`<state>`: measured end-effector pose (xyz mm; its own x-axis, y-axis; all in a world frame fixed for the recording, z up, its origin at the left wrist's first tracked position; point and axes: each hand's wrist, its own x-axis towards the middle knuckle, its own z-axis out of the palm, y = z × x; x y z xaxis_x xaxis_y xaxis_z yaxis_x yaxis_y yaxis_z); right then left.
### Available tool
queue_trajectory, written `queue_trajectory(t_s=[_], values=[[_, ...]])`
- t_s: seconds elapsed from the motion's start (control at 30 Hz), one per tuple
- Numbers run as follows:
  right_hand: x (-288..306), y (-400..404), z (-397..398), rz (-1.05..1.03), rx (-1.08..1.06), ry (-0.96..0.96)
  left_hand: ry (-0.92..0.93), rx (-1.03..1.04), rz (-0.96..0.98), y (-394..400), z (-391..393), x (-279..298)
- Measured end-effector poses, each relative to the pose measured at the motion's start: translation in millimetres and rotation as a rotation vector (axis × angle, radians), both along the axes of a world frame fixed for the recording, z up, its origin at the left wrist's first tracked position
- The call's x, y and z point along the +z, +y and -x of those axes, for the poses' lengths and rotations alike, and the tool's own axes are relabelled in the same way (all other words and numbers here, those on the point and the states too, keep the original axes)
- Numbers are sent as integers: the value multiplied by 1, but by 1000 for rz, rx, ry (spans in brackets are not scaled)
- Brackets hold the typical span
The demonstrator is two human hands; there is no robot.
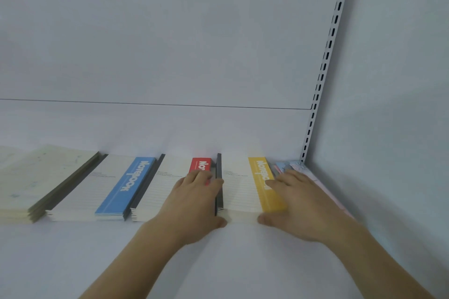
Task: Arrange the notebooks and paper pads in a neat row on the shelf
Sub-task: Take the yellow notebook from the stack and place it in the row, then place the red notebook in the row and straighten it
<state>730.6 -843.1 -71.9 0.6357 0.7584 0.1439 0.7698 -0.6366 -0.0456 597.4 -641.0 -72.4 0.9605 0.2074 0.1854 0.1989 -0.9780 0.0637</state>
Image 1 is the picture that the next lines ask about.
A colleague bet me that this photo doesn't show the person's right hand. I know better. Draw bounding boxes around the person's right hand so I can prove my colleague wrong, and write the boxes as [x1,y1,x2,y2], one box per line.
[258,169,355,244]

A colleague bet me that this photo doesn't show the person's left hand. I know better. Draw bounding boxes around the person's left hand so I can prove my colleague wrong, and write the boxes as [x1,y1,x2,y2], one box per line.
[151,170,229,245]

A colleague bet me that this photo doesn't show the red-striped white notebook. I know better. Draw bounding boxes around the red-striped white notebook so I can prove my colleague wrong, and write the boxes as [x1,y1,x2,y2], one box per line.
[130,154,215,222]

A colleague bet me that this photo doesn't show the yellow-striped white notebook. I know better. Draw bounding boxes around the yellow-striped white notebook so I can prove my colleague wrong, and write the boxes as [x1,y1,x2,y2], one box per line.
[216,152,288,223]

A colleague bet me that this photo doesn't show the blue-striped white notebook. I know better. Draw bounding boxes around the blue-striped white notebook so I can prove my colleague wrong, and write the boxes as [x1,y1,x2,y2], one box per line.
[45,154,157,222]

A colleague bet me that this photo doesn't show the stack of cream notebooks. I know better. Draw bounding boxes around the stack of cream notebooks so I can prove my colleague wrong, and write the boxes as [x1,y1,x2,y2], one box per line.
[0,144,101,224]

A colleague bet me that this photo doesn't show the person's right forearm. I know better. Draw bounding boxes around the person's right forearm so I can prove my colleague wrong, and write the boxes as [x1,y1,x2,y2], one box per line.
[326,220,435,299]

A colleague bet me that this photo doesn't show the person's left forearm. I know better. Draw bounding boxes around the person's left forearm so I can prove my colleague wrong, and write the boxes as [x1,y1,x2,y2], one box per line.
[80,220,187,299]

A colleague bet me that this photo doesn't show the pink packets bundle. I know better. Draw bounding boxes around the pink packets bundle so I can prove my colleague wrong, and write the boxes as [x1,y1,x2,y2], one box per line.
[273,160,355,221]

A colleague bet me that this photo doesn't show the white metal shelf board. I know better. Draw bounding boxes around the white metal shelf board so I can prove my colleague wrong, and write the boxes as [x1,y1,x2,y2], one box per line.
[0,157,404,299]

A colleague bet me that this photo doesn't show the white slotted shelf upright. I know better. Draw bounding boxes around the white slotted shelf upright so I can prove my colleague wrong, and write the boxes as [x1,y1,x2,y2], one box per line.
[300,0,351,164]

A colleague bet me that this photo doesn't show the white shelf back panel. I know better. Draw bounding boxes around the white shelf back panel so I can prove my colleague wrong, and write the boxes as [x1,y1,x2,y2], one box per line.
[0,0,348,170]

